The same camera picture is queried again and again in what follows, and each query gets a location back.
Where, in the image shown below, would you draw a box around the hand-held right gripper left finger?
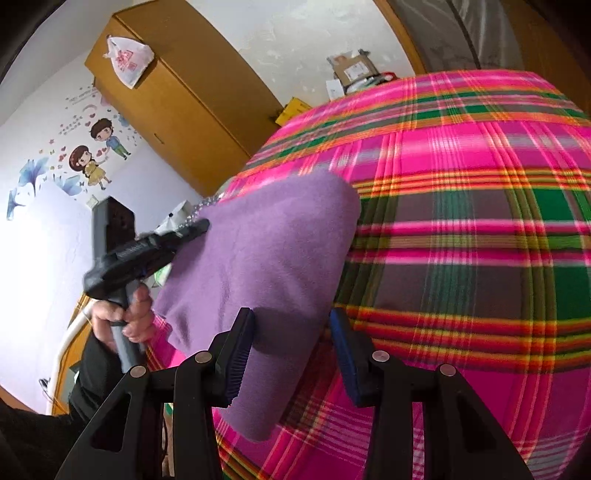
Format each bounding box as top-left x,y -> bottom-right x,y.
55,307 -> 257,480

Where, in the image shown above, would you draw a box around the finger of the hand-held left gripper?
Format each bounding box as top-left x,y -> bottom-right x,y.
152,218 -> 211,250

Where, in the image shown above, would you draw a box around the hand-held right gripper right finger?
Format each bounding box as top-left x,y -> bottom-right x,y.
329,307 -> 534,480

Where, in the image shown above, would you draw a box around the purple fleece pants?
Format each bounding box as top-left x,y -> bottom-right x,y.
152,172 -> 362,443

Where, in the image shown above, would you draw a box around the person's left forearm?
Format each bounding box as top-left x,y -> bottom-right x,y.
0,332 -> 153,480

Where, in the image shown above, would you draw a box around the person's left hand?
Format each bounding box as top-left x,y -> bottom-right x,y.
91,283 -> 156,354

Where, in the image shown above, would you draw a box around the dark dotted folded cloth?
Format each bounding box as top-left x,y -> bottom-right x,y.
194,194 -> 227,213

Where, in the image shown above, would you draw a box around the wooden headboard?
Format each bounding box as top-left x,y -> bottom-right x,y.
51,295 -> 93,416

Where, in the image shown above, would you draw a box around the wooden wardrobe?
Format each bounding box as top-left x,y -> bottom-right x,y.
84,0 -> 285,197

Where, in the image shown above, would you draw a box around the yellow bag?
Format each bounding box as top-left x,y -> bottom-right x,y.
276,96 -> 313,127

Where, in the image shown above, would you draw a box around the pink plaid blanket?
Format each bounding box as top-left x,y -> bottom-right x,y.
143,69 -> 591,480

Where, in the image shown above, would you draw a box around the white red-printed plastic bag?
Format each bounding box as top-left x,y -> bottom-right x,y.
102,34 -> 156,90

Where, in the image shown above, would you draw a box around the open cardboard box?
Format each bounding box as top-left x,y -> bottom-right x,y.
327,48 -> 382,89

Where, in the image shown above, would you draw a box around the plastic door curtain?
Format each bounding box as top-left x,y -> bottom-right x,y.
374,0 -> 591,75

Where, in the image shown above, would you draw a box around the cartoon wall sticker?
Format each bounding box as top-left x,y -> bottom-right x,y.
7,90 -> 140,220

